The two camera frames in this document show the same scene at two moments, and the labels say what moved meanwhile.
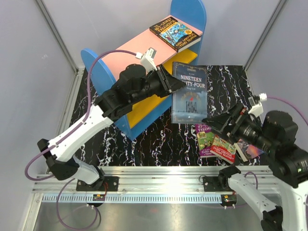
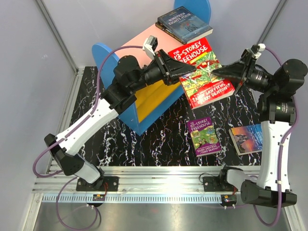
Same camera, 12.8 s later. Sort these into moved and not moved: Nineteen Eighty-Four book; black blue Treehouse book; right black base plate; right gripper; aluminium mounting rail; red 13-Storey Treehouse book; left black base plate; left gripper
Moved: left gripper; red 13-Storey Treehouse book; Nineteen Eighty-Four book; black blue Treehouse book; right gripper
Not moved: right black base plate; aluminium mounting rail; left black base plate
